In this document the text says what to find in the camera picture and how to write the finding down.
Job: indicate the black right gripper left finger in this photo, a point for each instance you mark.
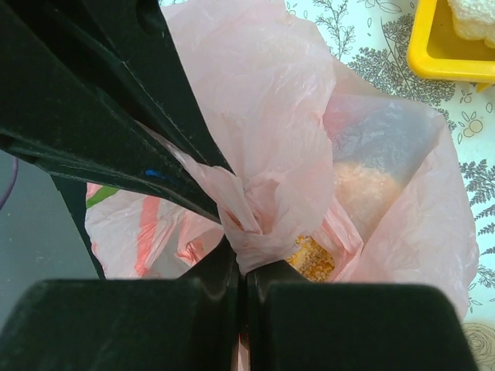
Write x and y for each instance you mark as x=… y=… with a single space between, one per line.
x=187 y=323

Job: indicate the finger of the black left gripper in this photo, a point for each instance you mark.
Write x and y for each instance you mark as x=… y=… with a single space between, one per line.
x=126 y=49
x=68 y=127

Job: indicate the yellow food tray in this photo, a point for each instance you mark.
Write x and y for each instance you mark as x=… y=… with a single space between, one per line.
x=435 y=52

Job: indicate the pink plastic bag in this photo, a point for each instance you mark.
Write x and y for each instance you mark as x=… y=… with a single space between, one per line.
x=283 y=111

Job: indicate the toy cauliflower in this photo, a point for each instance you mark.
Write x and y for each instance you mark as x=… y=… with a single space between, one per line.
x=473 y=20

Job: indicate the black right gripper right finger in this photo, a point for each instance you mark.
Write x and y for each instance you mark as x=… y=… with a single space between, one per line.
x=294 y=324

